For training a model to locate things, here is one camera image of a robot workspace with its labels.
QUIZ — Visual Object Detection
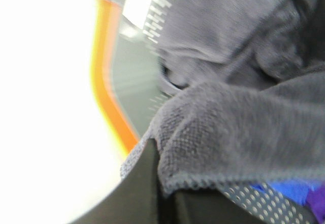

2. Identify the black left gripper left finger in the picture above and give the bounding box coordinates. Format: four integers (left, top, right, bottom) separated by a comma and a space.
73, 139, 160, 224

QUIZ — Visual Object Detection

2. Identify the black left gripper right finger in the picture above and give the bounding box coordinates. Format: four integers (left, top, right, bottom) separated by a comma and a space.
173, 189, 254, 223

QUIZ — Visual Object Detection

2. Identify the dark grey towel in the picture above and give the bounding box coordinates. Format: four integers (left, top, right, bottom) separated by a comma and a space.
121, 0, 324, 195

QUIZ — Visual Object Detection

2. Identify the orange plastic basket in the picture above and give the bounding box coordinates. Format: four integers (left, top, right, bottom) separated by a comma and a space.
90, 0, 138, 157

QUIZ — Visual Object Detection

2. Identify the blue cloth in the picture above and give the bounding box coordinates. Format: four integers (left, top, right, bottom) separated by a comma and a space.
267, 179, 322, 205

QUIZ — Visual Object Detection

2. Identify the purple cloth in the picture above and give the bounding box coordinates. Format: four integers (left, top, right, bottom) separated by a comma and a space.
306, 184, 325, 223

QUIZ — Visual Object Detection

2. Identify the grey perforated plastic basket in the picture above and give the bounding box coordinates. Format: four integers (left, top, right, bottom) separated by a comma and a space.
111, 11, 316, 223

